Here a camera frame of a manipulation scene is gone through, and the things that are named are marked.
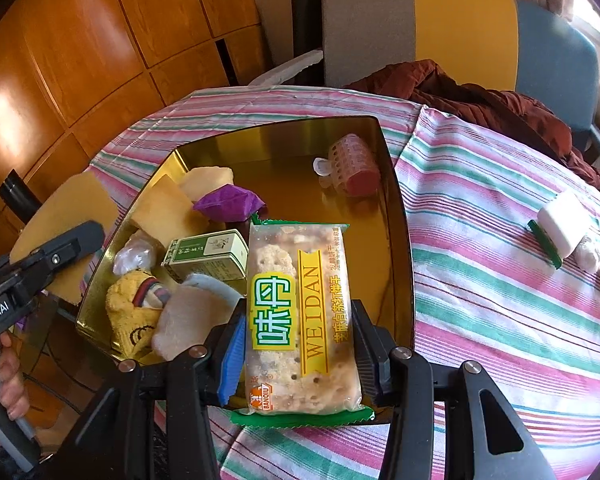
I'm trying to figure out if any white green scrub sponge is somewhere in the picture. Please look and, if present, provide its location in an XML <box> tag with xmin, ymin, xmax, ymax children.
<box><xmin>528</xmin><ymin>192</ymin><xmax>593</xmax><ymax>270</ymax></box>

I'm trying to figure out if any wooden wardrobe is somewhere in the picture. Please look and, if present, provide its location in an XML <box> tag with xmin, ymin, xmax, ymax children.
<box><xmin>0</xmin><ymin>0</ymin><xmax>276</xmax><ymax>451</ymax></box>

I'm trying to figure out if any cracker snack packet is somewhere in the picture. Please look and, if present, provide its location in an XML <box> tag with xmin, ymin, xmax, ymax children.
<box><xmin>230</xmin><ymin>219</ymin><xmax>375</xmax><ymax>429</ymax></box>

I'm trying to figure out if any dark red blanket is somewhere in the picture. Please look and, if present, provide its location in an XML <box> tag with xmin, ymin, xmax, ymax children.
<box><xmin>347</xmin><ymin>58</ymin><xmax>600</xmax><ymax>190</ymax></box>

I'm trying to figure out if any plastic white ball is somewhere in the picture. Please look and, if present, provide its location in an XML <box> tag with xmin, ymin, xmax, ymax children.
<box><xmin>573</xmin><ymin>235</ymin><xmax>600</xmax><ymax>273</ymax></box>

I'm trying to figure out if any pink hair roller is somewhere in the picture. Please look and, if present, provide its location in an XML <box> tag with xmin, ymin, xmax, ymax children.
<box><xmin>312</xmin><ymin>133</ymin><xmax>380</xmax><ymax>198</ymax></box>

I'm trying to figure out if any grey yellow blue chair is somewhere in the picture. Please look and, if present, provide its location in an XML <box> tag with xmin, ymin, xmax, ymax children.
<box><xmin>253</xmin><ymin>0</ymin><xmax>600</xmax><ymax>153</ymax></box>

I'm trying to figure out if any person left hand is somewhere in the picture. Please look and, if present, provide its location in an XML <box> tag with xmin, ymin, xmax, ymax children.
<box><xmin>0</xmin><ymin>332</ymin><xmax>30</xmax><ymax>420</ymax></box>

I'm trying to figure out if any striped bed sheet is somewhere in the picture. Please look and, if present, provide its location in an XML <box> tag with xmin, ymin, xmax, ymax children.
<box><xmin>90</xmin><ymin>86</ymin><xmax>600</xmax><ymax>479</ymax></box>

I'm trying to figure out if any purple pouch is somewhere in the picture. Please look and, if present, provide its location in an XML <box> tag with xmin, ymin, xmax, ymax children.
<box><xmin>193</xmin><ymin>184</ymin><xmax>265</xmax><ymax>223</ymax></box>

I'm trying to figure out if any gold metal tray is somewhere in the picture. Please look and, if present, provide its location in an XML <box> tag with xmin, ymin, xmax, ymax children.
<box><xmin>74</xmin><ymin>115</ymin><xmax>416</xmax><ymax>426</ymax></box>

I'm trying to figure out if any small green carton box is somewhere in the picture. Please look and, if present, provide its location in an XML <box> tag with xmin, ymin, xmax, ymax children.
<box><xmin>161</xmin><ymin>229</ymin><xmax>249</xmax><ymax>282</ymax></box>

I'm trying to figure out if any yellow sponge block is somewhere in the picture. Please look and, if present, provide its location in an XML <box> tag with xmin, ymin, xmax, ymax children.
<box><xmin>178</xmin><ymin>166</ymin><xmax>234</xmax><ymax>203</ymax></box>
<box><xmin>130</xmin><ymin>176</ymin><xmax>209</xmax><ymax>248</ymax></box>
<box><xmin>9</xmin><ymin>171</ymin><xmax>118</xmax><ymax>306</ymax></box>

